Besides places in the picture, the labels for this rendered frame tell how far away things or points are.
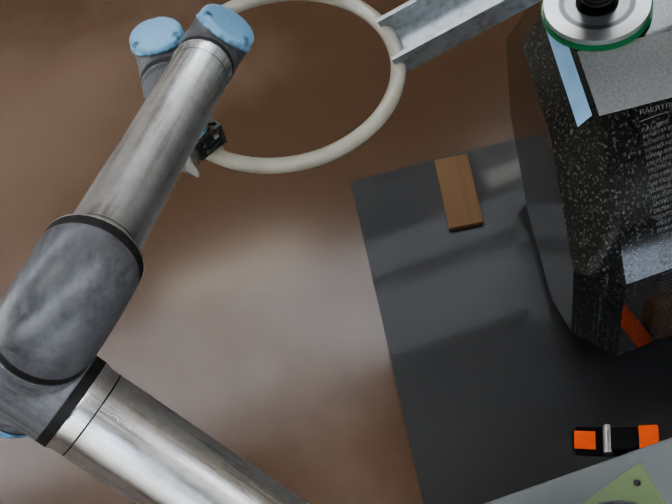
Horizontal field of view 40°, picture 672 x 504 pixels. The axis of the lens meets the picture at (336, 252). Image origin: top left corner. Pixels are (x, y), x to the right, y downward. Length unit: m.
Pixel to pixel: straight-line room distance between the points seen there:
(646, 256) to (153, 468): 1.16
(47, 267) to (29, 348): 0.08
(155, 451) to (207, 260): 1.78
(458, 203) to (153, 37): 1.37
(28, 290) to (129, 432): 0.20
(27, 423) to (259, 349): 1.59
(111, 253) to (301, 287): 1.71
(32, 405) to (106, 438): 0.09
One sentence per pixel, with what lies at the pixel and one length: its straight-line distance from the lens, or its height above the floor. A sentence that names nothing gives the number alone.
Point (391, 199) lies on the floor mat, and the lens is 2.76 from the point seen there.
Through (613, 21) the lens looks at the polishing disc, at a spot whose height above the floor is 0.86.
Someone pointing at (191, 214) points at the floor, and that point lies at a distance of 2.93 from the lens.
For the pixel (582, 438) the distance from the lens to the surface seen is 2.38.
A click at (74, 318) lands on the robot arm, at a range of 0.99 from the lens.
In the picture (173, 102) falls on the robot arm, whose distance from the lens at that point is 1.23.
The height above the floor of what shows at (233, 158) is 0.96.
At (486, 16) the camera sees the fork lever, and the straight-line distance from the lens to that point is 1.83.
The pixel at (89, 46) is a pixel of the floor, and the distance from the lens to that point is 3.58.
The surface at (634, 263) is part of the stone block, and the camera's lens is 1.91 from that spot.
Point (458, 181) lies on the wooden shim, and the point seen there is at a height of 0.03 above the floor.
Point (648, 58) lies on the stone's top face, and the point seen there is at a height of 0.83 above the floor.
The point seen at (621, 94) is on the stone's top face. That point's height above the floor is 0.83.
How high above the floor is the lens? 2.27
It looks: 57 degrees down
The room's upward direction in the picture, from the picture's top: 21 degrees counter-clockwise
